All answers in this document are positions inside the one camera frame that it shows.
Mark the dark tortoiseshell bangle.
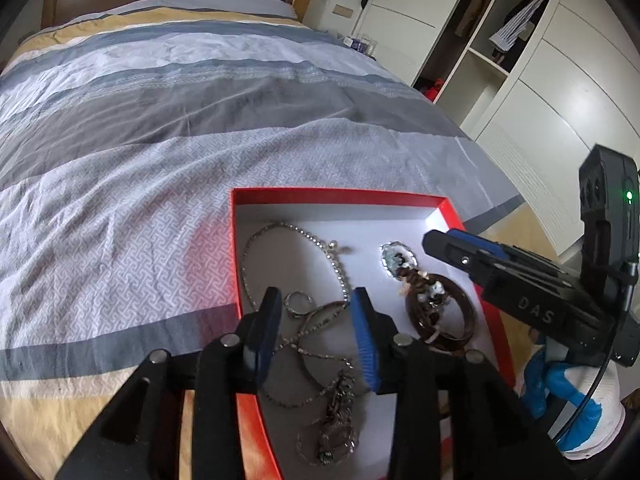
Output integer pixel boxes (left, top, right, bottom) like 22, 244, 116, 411
402, 270, 477, 353

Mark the silver metal clasp charm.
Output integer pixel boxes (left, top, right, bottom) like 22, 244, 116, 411
317, 372, 357, 466

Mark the red jewelry box tray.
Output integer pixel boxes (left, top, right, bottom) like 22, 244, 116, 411
231, 188, 515, 479

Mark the silver chain necklace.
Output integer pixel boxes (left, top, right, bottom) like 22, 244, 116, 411
240, 220, 357, 410

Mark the white wardrobe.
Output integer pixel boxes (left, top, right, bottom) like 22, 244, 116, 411
356, 0, 639, 253

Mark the hanging striped shirt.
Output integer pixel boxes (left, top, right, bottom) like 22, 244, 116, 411
489, 0, 544, 52

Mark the striped bed duvet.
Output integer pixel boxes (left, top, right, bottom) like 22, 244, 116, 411
1, 0, 554, 479

